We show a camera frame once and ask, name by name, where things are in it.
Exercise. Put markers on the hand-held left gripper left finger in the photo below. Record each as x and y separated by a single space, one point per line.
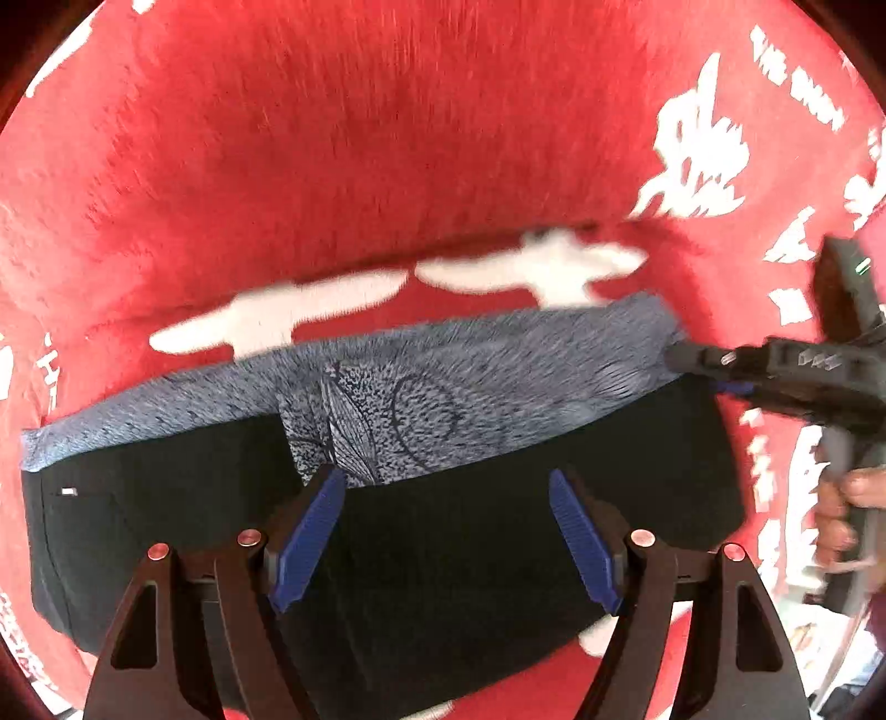
308 536

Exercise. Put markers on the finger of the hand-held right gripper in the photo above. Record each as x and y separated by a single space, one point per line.
699 358
735 388

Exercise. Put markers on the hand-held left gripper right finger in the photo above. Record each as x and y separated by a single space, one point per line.
585 536

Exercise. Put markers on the black pants with patterned waistband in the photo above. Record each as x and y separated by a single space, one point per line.
450 540

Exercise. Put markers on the person's right hand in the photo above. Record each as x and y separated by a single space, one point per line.
834 512

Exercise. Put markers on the red printed blanket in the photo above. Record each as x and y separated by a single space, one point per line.
346 152

